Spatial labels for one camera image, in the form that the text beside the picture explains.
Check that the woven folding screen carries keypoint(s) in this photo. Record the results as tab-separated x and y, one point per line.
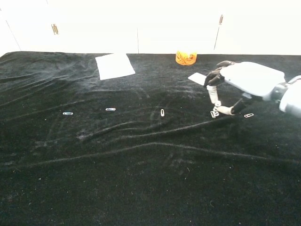
150	26

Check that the white paper clip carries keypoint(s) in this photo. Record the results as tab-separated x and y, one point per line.
162	112

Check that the white folded napkin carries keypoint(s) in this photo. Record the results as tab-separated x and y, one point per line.
114	66

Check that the small white chain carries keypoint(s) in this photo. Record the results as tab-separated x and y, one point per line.
216	105

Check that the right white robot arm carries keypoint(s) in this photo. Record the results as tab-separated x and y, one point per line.
291	99

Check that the grey paper clip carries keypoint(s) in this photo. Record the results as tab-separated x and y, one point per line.
248	115

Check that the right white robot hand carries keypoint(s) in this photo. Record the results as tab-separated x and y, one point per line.
251	75

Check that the light blue paper clip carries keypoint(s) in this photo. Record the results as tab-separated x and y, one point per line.
213	114

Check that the metal screen hinge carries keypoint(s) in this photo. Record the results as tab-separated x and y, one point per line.
221	19
54	29

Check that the playing card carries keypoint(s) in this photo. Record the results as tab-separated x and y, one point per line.
196	77

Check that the round wooden container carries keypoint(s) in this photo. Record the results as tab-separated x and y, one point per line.
186	58

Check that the black velvet tablecloth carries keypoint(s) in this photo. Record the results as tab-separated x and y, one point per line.
141	164

